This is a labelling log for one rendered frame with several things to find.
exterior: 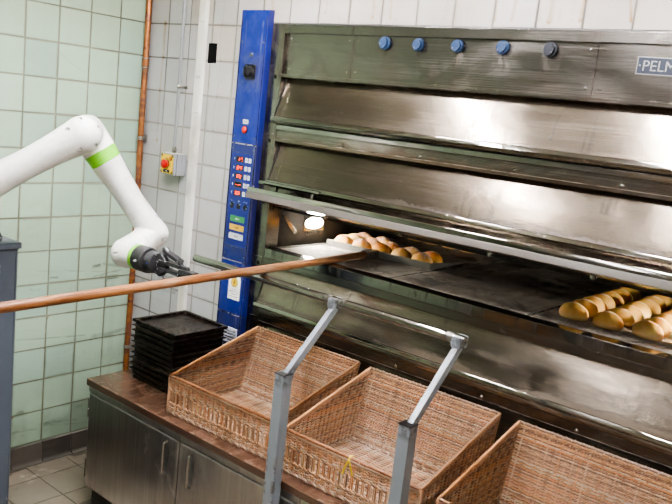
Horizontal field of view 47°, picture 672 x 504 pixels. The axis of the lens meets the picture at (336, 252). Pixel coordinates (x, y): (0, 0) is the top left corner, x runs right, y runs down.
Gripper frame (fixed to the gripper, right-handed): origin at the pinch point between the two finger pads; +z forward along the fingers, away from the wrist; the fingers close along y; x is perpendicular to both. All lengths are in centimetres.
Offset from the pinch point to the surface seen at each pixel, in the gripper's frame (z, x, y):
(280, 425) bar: 41, -7, 41
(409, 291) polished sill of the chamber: 44, -67, 3
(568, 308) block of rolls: 97, -83, -1
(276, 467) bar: 41, -8, 56
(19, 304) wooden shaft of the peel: 9, 64, 1
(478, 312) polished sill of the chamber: 73, -67, 4
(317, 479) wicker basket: 51, -17, 59
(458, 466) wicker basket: 88, -39, 46
